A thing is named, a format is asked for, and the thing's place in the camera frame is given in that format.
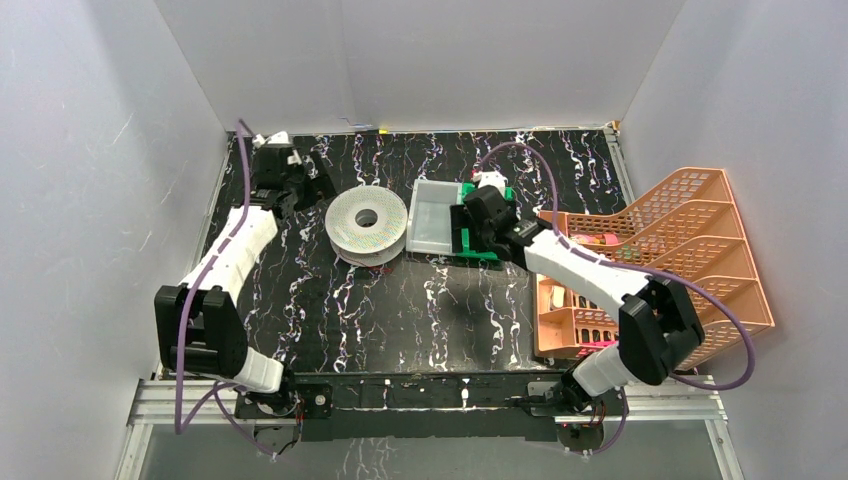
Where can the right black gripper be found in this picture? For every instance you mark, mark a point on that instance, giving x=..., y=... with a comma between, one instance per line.
x=459, y=219

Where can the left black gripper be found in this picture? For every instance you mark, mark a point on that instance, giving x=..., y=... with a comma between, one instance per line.
x=308, y=183

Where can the white filament spool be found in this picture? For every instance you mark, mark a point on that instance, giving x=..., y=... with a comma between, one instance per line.
x=367, y=225

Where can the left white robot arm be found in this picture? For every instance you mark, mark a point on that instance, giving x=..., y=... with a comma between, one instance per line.
x=198, y=326

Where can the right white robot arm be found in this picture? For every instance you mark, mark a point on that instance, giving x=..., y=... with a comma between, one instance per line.
x=658, y=327

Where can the white plastic bin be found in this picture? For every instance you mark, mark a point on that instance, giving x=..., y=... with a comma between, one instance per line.
x=429, y=220

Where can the white item in organizer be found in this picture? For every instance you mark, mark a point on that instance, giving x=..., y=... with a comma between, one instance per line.
x=557, y=298

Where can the pink item in organizer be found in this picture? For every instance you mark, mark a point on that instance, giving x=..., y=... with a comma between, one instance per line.
x=598, y=345

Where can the orange desk organizer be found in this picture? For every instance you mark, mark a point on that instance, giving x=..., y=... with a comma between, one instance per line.
x=687, y=224

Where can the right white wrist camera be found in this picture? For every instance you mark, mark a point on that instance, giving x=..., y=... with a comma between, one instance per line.
x=490, y=178

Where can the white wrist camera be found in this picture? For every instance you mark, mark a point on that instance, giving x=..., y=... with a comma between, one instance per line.
x=279, y=139
x=490, y=178

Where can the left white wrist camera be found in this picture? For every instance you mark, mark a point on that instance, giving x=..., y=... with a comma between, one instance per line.
x=279, y=139

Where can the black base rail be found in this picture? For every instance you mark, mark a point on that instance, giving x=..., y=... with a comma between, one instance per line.
x=525, y=404

